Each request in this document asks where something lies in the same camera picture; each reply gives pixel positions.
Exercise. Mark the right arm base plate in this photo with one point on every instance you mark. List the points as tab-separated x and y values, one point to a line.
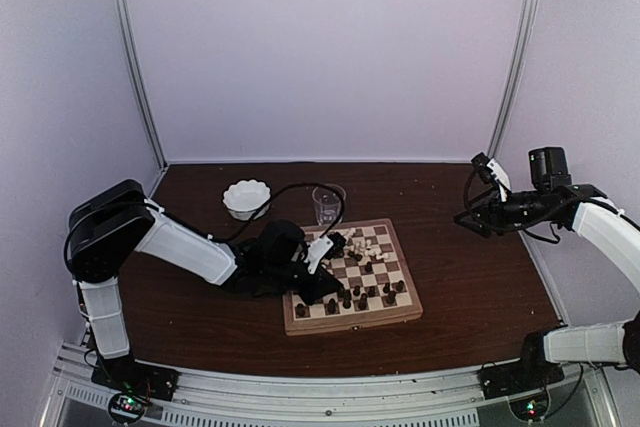
513	378

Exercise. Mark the aluminium frame post left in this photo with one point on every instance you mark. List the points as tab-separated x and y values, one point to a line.
137	83

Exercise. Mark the aluminium front rail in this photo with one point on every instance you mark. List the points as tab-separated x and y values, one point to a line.
441	398

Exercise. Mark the aluminium frame post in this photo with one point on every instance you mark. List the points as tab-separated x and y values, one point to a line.
137	83
528	13

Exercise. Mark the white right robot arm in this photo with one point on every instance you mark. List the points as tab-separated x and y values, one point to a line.
579	208

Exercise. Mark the aluminium frame post right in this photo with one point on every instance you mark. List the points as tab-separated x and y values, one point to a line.
528	13

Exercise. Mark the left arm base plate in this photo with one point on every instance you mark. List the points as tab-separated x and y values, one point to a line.
146	381

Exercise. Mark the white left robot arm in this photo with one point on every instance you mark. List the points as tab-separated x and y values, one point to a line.
104	231

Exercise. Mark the pile of white chess pieces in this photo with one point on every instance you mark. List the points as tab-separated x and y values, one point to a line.
365	244

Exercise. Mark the clear drinking glass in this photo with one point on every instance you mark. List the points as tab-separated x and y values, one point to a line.
327	204

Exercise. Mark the white scalloped bowl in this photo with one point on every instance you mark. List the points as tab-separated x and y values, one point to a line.
246	197

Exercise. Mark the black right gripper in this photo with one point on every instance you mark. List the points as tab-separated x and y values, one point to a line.
487	209

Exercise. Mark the wooden chess board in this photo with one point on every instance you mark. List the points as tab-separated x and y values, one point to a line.
378	288

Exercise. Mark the dark chess pawn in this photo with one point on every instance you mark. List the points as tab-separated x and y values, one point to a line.
391	298

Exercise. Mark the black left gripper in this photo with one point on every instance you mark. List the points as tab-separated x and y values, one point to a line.
320	288

